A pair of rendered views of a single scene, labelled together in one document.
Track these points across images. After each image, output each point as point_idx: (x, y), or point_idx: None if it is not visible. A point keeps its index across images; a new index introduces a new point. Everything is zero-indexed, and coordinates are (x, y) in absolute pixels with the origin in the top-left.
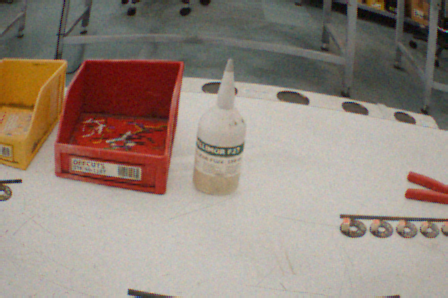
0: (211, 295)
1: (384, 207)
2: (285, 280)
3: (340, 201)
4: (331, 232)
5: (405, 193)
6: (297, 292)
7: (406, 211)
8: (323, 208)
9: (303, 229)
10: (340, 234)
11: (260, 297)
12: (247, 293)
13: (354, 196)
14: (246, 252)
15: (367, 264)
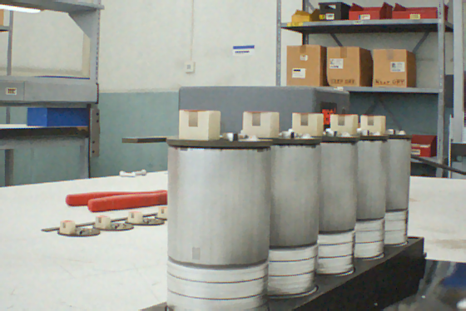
0: (49, 296)
1: (81, 219)
2: (94, 267)
3: (22, 226)
4: (59, 239)
5: (91, 205)
6: (131, 269)
7: (113, 216)
8: (13, 231)
9: (23, 243)
10: (72, 237)
11: (102, 282)
12: (81, 283)
13: (30, 222)
14: (2, 264)
15: (156, 242)
